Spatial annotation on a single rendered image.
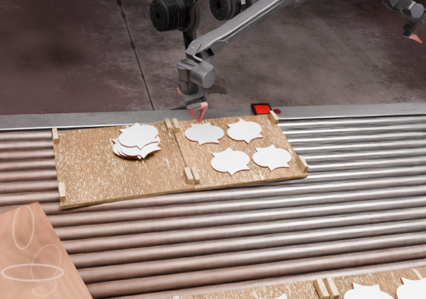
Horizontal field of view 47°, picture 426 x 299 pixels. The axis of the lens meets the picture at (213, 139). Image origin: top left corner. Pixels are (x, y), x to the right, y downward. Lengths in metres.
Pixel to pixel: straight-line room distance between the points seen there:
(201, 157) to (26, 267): 0.71
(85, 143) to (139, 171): 0.23
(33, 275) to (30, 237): 0.12
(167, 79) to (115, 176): 2.29
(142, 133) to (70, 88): 2.03
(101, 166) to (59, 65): 2.38
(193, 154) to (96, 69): 2.30
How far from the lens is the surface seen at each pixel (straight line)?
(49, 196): 1.57
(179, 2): 2.69
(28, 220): 1.34
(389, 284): 1.50
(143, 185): 1.56
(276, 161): 1.71
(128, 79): 3.78
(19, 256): 1.27
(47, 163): 1.67
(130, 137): 1.67
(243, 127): 1.83
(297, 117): 2.00
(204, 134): 1.76
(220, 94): 3.72
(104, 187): 1.55
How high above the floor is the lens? 2.03
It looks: 38 degrees down
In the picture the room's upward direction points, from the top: 9 degrees clockwise
